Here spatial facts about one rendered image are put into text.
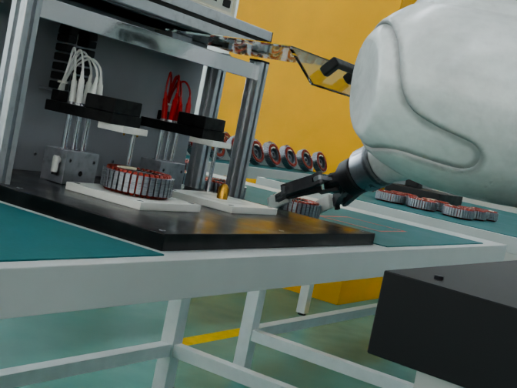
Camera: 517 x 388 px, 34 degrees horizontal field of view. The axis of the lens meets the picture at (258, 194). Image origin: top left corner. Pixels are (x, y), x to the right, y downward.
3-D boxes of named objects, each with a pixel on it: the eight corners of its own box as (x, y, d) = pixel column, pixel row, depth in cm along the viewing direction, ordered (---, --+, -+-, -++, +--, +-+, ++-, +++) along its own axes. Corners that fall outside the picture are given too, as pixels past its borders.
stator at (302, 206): (328, 222, 182) (332, 205, 182) (288, 218, 176) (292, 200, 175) (296, 212, 191) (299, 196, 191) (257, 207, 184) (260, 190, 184)
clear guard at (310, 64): (371, 103, 161) (378, 72, 160) (312, 85, 140) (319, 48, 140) (230, 79, 178) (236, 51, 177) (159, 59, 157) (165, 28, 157)
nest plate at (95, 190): (200, 212, 135) (201, 205, 135) (139, 210, 122) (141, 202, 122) (128, 192, 143) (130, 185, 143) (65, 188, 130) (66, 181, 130)
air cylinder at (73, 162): (94, 186, 142) (100, 153, 142) (61, 184, 136) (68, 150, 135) (71, 180, 145) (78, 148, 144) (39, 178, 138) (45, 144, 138)
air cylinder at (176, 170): (181, 192, 163) (186, 163, 162) (156, 190, 156) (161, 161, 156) (160, 186, 165) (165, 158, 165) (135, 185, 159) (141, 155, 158)
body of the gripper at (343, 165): (350, 186, 165) (318, 202, 171) (380, 192, 170) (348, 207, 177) (344, 151, 167) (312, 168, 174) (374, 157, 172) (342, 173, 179)
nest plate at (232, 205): (276, 215, 156) (278, 208, 156) (231, 213, 143) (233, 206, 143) (210, 198, 164) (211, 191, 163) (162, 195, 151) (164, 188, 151)
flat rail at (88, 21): (258, 80, 172) (261, 65, 172) (28, 13, 119) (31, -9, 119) (253, 79, 173) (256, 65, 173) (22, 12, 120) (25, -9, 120)
